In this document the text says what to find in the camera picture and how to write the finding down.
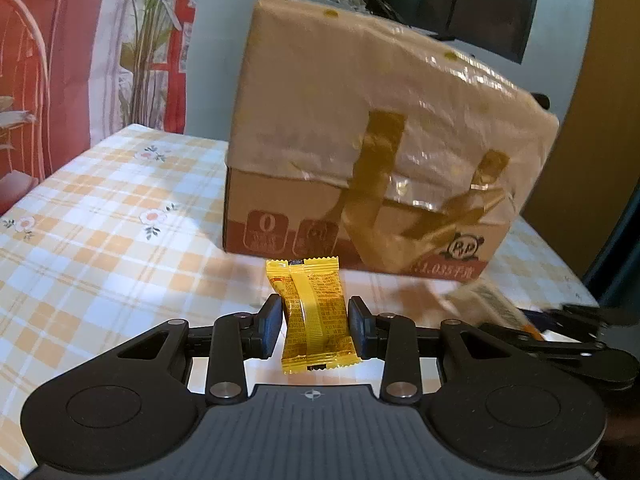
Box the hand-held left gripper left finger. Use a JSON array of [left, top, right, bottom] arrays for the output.
[[95, 294, 283, 405]]

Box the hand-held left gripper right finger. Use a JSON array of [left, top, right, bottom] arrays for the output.
[[348, 296, 538, 405]]

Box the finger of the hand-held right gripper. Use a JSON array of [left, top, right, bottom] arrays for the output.
[[547, 304, 640, 329], [477, 322, 608, 357]]

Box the yellow snack packet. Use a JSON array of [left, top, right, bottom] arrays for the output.
[[265, 256, 361, 376]]

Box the beige snack packet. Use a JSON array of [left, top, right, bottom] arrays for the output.
[[445, 282, 541, 336]]

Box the cardboard box with plastic liner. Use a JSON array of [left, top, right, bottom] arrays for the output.
[[222, 0, 561, 281]]

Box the wooden door panel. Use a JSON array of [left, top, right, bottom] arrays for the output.
[[520, 0, 640, 306]]

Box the black exercise bike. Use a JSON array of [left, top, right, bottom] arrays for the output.
[[367, 0, 551, 111]]

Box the printed pink backdrop curtain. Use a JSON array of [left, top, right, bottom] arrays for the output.
[[0, 0, 208, 216]]

